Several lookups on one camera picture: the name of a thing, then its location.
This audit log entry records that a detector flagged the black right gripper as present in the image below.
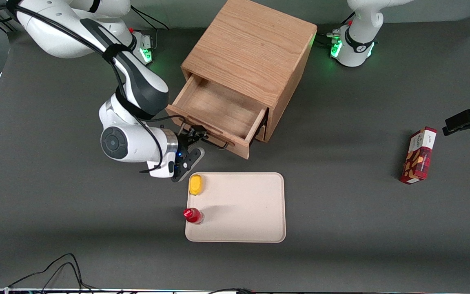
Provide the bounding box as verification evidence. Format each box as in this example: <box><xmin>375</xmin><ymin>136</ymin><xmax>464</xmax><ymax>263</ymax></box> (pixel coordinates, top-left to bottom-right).
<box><xmin>175</xmin><ymin>126</ymin><xmax>208</xmax><ymax>161</ymax></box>

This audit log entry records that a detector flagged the black drawer handle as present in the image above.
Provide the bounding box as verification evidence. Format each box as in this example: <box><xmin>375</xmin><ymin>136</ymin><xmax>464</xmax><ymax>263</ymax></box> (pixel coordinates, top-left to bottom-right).
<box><xmin>180</xmin><ymin>116</ymin><xmax>231</xmax><ymax>151</ymax></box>

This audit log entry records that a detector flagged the wooden drawer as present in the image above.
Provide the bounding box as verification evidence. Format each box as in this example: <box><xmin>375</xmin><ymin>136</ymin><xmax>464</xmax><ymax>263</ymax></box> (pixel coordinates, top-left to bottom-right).
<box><xmin>165</xmin><ymin>73</ymin><xmax>268</xmax><ymax>160</ymax></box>

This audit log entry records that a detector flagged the yellow lemon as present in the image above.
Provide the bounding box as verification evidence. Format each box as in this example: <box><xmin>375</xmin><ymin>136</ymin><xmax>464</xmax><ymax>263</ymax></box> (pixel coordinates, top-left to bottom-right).
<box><xmin>188</xmin><ymin>174</ymin><xmax>205</xmax><ymax>196</ymax></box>

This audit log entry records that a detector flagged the cream plastic tray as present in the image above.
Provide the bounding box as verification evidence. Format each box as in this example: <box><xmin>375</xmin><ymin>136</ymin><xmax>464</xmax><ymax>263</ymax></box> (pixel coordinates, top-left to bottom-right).
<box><xmin>185</xmin><ymin>172</ymin><xmax>287</xmax><ymax>243</ymax></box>

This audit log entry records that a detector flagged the oak wooden cabinet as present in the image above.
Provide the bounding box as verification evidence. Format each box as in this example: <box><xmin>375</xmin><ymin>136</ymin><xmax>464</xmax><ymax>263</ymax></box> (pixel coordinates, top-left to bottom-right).
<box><xmin>181</xmin><ymin>0</ymin><xmax>318</xmax><ymax>143</ymax></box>

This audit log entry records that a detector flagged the red snack box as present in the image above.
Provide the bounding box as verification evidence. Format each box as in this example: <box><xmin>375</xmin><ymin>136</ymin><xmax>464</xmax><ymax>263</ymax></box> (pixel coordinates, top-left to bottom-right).
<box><xmin>399</xmin><ymin>127</ymin><xmax>438</xmax><ymax>185</ymax></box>

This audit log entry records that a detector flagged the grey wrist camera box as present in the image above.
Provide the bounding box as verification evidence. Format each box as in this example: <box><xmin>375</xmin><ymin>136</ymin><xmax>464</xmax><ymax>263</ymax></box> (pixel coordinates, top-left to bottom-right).
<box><xmin>171</xmin><ymin>147</ymin><xmax>206</xmax><ymax>183</ymax></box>

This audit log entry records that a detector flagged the black base cable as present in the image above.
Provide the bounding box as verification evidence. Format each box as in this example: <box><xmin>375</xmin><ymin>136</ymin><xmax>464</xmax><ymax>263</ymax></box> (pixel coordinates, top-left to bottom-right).
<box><xmin>131</xmin><ymin>6</ymin><xmax>171</xmax><ymax>31</ymax></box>

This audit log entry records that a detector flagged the black floor cable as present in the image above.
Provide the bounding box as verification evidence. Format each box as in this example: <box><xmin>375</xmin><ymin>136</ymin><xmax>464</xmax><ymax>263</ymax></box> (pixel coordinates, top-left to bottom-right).
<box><xmin>208</xmin><ymin>287</ymin><xmax>257</xmax><ymax>294</ymax></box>
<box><xmin>8</xmin><ymin>253</ymin><xmax>84</xmax><ymax>292</ymax></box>
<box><xmin>35</xmin><ymin>261</ymin><xmax>110</xmax><ymax>294</ymax></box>

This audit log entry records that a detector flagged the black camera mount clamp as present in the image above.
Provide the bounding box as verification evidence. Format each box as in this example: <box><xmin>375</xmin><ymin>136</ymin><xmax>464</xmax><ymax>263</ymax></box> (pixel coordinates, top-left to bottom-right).
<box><xmin>442</xmin><ymin>108</ymin><xmax>470</xmax><ymax>136</ymax></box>

